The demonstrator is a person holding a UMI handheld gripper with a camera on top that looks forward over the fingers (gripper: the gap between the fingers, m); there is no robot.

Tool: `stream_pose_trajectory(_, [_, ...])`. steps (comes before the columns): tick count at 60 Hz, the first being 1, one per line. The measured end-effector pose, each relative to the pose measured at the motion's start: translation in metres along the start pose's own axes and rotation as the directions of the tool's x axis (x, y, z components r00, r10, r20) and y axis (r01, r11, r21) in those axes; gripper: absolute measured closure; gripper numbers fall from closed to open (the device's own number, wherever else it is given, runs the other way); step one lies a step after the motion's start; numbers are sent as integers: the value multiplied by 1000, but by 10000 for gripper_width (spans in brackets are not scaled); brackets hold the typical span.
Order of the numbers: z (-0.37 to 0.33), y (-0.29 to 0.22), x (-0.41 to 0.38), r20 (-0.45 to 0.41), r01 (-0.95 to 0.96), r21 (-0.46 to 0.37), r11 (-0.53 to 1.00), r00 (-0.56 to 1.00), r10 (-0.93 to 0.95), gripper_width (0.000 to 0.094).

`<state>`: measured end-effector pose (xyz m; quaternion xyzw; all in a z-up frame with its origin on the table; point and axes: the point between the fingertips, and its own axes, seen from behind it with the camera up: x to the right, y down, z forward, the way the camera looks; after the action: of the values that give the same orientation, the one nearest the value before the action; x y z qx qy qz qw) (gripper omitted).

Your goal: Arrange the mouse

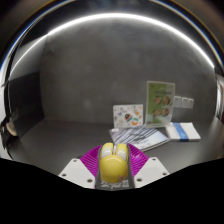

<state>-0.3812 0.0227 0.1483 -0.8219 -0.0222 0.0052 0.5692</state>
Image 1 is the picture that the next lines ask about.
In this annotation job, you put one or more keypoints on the white wall sockets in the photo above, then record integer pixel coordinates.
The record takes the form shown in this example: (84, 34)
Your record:
(184, 102)

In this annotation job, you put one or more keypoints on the yellow rabbit-shaped computer mouse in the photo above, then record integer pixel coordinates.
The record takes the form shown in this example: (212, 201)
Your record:
(114, 165)

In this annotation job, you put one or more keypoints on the green menu sign acrylic stand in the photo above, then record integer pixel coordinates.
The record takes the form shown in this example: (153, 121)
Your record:
(160, 103)

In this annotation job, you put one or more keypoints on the white book with blue band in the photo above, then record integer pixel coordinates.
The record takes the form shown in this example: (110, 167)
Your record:
(183, 131)

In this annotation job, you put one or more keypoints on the white sticker sheet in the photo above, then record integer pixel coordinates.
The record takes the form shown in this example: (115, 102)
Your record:
(128, 116)

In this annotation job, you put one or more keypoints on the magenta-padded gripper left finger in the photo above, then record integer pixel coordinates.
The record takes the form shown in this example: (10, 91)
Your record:
(87, 163)

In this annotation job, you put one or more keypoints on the grey striped cover book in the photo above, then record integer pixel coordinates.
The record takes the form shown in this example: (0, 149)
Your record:
(140, 136)

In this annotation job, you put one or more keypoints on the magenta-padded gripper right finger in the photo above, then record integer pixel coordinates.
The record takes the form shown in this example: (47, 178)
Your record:
(141, 165)

